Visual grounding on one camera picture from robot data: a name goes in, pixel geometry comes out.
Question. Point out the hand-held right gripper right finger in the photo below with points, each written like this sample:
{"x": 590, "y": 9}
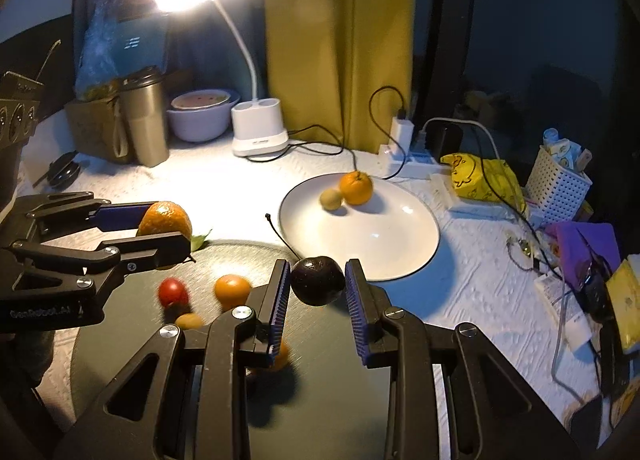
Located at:
{"x": 357, "y": 310}

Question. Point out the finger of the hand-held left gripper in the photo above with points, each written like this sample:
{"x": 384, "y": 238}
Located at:
{"x": 120, "y": 215}
{"x": 155, "y": 250}

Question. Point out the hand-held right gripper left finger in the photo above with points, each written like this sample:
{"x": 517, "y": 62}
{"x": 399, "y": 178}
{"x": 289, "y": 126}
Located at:
{"x": 277, "y": 310}

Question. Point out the large orange with leaf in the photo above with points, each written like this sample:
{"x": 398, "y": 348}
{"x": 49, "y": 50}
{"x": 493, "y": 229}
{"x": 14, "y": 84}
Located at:
{"x": 167, "y": 220}

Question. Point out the red cherry tomato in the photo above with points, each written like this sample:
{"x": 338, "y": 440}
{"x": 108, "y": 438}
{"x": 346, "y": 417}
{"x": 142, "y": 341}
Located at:
{"x": 172, "y": 292}

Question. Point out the dark cherry with stem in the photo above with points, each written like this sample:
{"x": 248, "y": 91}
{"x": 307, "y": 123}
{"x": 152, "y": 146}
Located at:
{"x": 317, "y": 282}

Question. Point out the white round plate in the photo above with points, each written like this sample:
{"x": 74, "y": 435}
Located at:
{"x": 380, "y": 235}

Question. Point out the green leaf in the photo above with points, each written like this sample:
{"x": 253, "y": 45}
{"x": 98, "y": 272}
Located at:
{"x": 201, "y": 240}

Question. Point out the black round lid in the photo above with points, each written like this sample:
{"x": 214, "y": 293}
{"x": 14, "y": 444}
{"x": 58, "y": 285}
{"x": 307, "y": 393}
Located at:
{"x": 64, "y": 172}

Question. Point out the brown paper bag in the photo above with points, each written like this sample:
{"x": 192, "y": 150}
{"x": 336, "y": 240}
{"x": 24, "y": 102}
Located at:
{"x": 90, "y": 129}

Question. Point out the steel tumbler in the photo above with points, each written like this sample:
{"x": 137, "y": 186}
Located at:
{"x": 145, "y": 124}

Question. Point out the white embossed table cover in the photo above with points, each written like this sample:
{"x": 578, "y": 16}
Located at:
{"x": 475, "y": 300}

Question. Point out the lilac bowl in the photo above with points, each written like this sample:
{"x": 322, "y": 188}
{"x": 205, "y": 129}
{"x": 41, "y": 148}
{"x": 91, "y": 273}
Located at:
{"x": 200, "y": 124}

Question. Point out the pale inner bowl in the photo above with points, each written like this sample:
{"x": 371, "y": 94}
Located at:
{"x": 200, "y": 99}

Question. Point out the white flat packet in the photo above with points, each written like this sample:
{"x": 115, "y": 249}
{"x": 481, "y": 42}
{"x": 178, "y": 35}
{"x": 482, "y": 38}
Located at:
{"x": 450, "y": 201}

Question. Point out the cardboard box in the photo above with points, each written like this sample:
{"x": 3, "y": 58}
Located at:
{"x": 180, "y": 82}

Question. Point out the white power strip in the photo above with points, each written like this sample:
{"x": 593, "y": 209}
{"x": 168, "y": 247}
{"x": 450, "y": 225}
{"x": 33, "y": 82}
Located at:
{"x": 420, "y": 167}

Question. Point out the white desk lamp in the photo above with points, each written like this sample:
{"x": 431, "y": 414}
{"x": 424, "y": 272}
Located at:
{"x": 260, "y": 134}

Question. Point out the teal board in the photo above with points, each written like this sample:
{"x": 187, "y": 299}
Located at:
{"x": 145, "y": 44}

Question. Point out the yellow duck print bag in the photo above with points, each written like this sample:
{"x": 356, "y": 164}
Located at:
{"x": 465, "y": 174}

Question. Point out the blue plastic bag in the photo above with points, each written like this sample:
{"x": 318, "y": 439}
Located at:
{"x": 100, "y": 39}

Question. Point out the white charger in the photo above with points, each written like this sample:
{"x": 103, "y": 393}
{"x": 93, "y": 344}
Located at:
{"x": 401, "y": 132}

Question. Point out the black power adapter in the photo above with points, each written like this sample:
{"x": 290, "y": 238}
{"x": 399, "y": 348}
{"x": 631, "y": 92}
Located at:
{"x": 445, "y": 139}

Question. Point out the white labelled packet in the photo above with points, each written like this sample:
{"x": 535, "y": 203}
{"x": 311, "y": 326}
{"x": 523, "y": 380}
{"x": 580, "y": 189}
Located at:
{"x": 575, "y": 330}

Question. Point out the white perforated basket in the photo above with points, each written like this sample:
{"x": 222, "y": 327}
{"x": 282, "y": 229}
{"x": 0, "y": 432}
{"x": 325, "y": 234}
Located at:
{"x": 555, "y": 190}

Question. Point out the purple cloth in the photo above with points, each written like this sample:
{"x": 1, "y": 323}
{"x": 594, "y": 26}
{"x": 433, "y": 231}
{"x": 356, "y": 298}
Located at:
{"x": 585, "y": 245}

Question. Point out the printed tissue pack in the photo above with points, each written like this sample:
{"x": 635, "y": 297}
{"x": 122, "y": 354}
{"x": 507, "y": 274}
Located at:
{"x": 557, "y": 144}

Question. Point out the yellow curtain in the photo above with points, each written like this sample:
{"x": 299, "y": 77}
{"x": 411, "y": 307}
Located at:
{"x": 320, "y": 39}

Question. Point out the yellow tissue pack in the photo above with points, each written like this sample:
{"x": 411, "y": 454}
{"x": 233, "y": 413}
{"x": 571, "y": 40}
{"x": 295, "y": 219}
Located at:
{"x": 627, "y": 300}

